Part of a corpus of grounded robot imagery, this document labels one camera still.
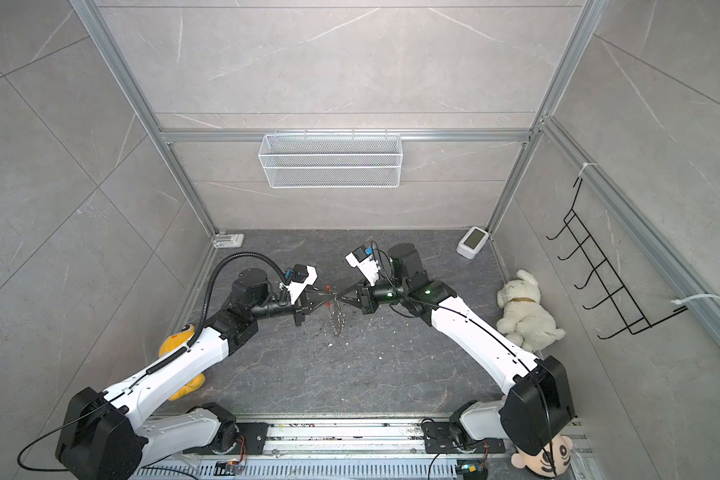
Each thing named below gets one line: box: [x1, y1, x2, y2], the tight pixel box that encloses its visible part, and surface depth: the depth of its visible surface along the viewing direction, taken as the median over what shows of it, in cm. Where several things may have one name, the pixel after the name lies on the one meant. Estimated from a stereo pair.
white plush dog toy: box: [496, 270, 566, 352], surface depth 90 cm
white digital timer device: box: [456, 226, 489, 260], surface depth 113 cm
